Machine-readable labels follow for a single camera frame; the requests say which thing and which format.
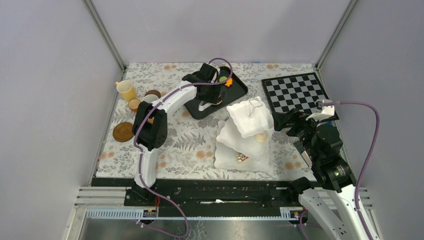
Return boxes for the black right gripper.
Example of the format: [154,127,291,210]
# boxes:
[270,107,324,162]

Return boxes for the cream round mousse cake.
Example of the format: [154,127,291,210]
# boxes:
[253,131,268,143]

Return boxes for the white three-tier dessert stand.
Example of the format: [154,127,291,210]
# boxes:
[214,96,274,172]

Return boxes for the pink strawberry cake slice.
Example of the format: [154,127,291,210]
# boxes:
[236,152,249,164]

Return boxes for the silver serving tongs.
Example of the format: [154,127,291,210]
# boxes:
[198,101,215,112]

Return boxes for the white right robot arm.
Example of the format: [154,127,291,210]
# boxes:
[272,109,379,240]

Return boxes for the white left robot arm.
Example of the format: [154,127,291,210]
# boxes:
[133,57,233,206]

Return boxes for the orange fish pastry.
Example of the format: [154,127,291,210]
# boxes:
[224,78,233,88]

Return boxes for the black serving tray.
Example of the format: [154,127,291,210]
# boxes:
[184,73,248,120]

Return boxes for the black and grey chessboard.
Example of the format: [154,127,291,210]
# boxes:
[261,72,329,114]

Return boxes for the dark brown saucer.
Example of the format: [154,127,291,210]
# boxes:
[144,89,162,98]

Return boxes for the white cup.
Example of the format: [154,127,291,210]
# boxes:
[142,94,159,104]

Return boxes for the small tan saucer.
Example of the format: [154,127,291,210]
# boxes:
[127,98,141,113]

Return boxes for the yellow cup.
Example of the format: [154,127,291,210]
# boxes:
[115,80,137,102]

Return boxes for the large brown saucer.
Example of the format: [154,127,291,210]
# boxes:
[112,121,134,143]

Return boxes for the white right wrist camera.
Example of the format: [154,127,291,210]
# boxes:
[306,99,335,122]

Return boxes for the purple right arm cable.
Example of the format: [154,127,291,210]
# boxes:
[316,101,381,240]

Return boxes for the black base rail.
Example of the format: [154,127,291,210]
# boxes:
[91,177,302,218]

